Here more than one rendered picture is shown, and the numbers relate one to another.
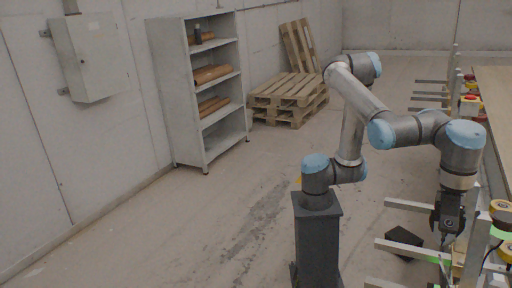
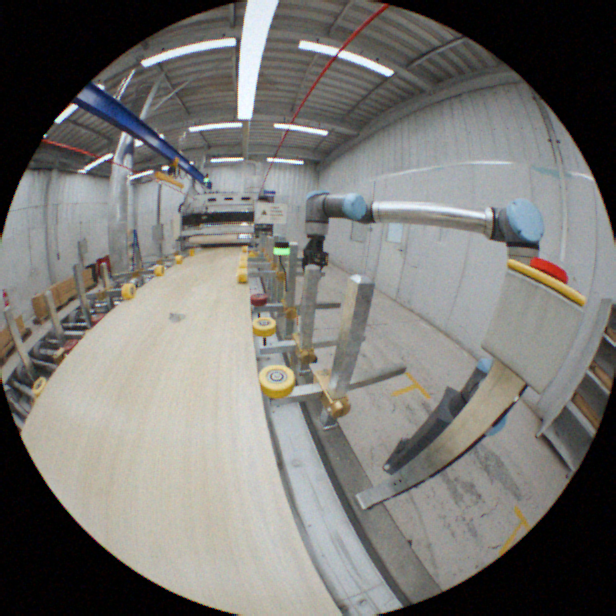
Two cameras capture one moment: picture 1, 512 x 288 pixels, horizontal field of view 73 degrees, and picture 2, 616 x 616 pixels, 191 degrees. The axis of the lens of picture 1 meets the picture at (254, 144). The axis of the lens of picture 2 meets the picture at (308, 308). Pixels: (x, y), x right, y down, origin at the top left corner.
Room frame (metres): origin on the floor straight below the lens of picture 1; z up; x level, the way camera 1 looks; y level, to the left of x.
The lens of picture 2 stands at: (1.28, -1.09, 1.21)
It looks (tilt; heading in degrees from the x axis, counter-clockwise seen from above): 24 degrees down; 132
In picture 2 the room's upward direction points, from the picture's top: 5 degrees clockwise
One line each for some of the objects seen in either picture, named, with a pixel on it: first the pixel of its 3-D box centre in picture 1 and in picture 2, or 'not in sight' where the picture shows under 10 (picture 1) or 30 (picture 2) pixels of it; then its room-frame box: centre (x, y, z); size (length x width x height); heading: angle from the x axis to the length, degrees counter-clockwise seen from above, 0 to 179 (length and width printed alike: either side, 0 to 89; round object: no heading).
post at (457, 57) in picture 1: (452, 85); not in sight; (2.46, -1.52, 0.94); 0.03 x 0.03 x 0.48; 62
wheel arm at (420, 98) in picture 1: (442, 99); not in sight; (2.46, -1.45, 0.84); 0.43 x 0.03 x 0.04; 62
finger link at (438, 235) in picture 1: (438, 228); not in sight; (0.81, -0.53, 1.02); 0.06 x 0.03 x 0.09; 151
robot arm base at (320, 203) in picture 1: (315, 194); (468, 403); (1.62, -0.31, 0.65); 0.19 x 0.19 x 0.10
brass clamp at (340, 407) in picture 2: not in sight; (330, 393); (1.12, -0.80, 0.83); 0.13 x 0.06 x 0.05; 152
